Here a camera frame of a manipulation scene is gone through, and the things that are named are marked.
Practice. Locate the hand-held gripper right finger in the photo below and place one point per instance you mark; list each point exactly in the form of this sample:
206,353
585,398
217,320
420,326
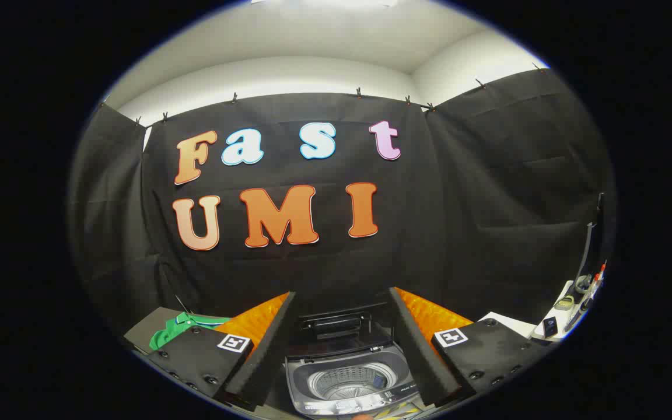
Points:
415,350

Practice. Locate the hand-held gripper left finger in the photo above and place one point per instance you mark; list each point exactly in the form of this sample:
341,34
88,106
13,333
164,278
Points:
266,350

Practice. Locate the dark transparent washing machine lid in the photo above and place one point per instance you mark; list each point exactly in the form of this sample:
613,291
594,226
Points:
336,326

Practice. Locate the grey washing machine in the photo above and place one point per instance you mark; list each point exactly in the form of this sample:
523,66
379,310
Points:
347,382

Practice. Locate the green polo shirt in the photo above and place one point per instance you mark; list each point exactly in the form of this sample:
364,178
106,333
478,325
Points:
172,329

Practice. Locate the white table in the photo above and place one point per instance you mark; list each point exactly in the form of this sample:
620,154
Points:
511,324

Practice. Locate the small black device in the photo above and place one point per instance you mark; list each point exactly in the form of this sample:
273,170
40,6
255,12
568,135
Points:
550,326

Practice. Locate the black backdrop cloth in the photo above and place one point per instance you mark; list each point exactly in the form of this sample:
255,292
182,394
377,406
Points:
458,204

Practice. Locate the yellow green small object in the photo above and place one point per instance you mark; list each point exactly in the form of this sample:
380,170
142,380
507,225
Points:
564,302

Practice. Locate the orange tipped tool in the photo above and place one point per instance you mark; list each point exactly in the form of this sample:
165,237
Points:
600,273

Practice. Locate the row of black clips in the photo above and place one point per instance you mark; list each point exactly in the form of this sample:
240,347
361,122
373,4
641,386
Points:
359,93

